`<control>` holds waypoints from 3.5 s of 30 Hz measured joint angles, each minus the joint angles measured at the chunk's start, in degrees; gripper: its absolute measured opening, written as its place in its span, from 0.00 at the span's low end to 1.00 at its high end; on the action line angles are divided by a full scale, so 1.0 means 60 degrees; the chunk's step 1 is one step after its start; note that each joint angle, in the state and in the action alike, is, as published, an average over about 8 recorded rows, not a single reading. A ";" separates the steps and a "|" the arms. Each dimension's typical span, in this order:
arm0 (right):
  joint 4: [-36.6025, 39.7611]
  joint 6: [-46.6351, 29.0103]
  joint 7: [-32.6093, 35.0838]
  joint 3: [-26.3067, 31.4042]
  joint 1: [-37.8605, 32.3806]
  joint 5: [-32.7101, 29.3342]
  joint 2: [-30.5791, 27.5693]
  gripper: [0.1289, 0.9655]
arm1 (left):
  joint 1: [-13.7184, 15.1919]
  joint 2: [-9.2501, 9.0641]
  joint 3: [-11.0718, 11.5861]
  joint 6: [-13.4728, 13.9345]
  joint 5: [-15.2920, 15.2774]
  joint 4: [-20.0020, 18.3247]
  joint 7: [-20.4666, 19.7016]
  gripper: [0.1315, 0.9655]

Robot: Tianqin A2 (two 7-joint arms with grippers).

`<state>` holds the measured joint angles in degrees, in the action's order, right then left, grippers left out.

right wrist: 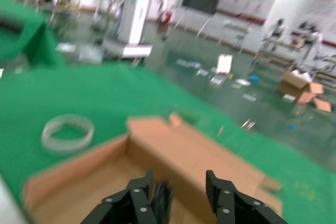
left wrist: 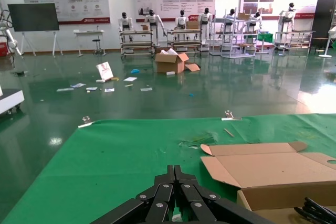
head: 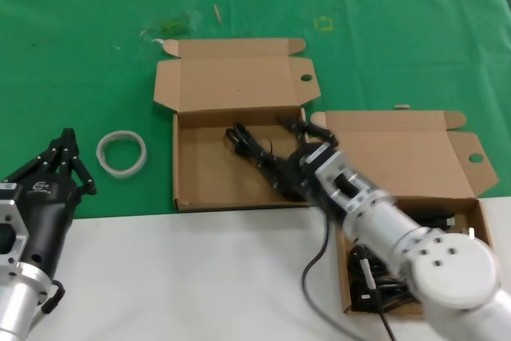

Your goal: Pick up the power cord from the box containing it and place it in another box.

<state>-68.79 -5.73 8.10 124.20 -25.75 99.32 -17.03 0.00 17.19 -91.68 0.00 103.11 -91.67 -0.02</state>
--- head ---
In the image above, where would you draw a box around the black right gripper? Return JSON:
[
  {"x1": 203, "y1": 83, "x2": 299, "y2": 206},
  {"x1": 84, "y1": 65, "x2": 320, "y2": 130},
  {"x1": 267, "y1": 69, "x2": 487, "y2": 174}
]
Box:
[{"x1": 259, "y1": 116, "x2": 340, "y2": 203}]

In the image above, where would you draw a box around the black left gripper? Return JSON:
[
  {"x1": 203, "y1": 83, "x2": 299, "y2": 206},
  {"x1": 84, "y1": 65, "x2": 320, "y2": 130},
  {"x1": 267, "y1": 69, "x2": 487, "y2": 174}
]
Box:
[{"x1": 2, "y1": 128, "x2": 98, "y2": 279}]

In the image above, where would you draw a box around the black power cord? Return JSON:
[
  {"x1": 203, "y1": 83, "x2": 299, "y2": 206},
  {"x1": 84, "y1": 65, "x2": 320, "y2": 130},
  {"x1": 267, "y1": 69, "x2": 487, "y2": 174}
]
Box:
[
  {"x1": 348, "y1": 244, "x2": 425, "y2": 315},
  {"x1": 410, "y1": 208, "x2": 458, "y2": 235},
  {"x1": 224, "y1": 122, "x2": 295, "y2": 194}
]

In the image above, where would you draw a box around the open brown cardboard box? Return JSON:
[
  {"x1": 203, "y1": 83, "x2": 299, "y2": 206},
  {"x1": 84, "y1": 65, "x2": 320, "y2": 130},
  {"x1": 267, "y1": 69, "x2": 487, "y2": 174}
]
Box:
[
  {"x1": 307, "y1": 110, "x2": 500, "y2": 316},
  {"x1": 153, "y1": 37, "x2": 322, "y2": 213}
]

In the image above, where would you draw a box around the clear adhesive tape roll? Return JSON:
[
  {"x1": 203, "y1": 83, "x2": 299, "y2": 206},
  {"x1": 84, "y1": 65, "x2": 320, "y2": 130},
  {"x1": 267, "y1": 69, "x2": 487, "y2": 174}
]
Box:
[{"x1": 95, "y1": 129, "x2": 150, "y2": 180}]

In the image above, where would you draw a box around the green table cloth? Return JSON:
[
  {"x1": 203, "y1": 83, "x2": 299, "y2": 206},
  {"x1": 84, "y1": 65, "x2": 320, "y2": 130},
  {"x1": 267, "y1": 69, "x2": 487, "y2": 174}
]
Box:
[{"x1": 0, "y1": 0, "x2": 511, "y2": 221}]

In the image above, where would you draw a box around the clear plastic wrapper scrap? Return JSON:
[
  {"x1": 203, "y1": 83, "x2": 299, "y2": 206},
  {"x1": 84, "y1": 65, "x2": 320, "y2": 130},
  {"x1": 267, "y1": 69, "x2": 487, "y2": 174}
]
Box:
[{"x1": 138, "y1": 10, "x2": 201, "y2": 38}]

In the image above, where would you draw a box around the right aluminium camera bracket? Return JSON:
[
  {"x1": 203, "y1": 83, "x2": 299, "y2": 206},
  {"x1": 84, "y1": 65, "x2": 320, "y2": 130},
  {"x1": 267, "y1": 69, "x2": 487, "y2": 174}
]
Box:
[{"x1": 312, "y1": 144, "x2": 379, "y2": 220}]

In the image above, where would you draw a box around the aluminium camera bracket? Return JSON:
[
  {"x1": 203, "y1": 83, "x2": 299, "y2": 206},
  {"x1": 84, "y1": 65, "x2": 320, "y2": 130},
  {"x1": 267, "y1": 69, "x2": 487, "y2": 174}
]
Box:
[
  {"x1": 312, "y1": 144, "x2": 379, "y2": 220},
  {"x1": 0, "y1": 187, "x2": 31, "y2": 269}
]

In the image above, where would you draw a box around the left aluminium camera bracket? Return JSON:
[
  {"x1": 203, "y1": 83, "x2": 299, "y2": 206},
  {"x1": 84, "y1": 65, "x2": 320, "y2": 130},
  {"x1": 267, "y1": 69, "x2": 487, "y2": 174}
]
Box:
[{"x1": 0, "y1": 187, "x2": 31, "y2": 269}]

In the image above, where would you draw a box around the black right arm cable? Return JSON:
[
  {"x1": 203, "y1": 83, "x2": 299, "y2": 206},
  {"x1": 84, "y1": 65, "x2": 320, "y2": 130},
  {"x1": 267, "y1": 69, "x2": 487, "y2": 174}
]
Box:
[{"x1": 300, "y1": 212, "x2": 402, "y2": 341}]

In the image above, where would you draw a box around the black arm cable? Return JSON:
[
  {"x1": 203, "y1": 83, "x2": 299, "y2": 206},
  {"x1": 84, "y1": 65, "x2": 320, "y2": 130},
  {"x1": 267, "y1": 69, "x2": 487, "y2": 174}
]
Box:
[
  {"x1": 39, "y1": 279, "x2": 66, "y2": 315},
  {"x1": 300, "y1": 212, "x2": 402, "y2": 341}
]

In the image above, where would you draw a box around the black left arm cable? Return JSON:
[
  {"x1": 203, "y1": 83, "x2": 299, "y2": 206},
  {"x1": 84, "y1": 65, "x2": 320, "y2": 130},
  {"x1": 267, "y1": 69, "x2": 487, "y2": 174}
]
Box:
[{"x1": 39, "y1": 279, "x2": 66, "y2": 315}]

